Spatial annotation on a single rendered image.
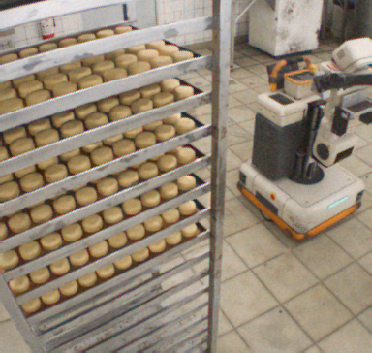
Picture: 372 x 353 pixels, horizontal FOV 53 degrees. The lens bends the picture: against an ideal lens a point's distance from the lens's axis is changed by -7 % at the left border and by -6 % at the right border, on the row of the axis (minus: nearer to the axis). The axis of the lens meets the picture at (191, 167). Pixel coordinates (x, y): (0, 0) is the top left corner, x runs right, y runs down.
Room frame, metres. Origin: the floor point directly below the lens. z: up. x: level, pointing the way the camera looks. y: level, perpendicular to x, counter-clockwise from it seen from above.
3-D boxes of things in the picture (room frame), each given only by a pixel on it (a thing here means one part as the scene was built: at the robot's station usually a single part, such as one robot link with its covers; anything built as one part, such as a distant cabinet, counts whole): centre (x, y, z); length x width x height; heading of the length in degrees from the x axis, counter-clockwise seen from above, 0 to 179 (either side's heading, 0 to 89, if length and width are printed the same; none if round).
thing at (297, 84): (2.19, -0.69, 0.87); 0.23 x 0.15 x 0.11; 121
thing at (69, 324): (0.70, 0.20, 0.87); 0.64 x 0.03 x 0.03; 124
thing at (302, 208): (2.09, -0.74, 0.16); 0.67 x 0.64 x 0.25; 31
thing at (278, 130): (2.17, -0.70, 0.59); 0.55 x 0.34 x 0.83; 121
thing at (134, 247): (0.70, 0.20, 1.05); 0.64 x 0.03 x 0.03; 124
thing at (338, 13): (6.34, -2.63, 0.33); 0.54 x 0.53 x 0.66; 28
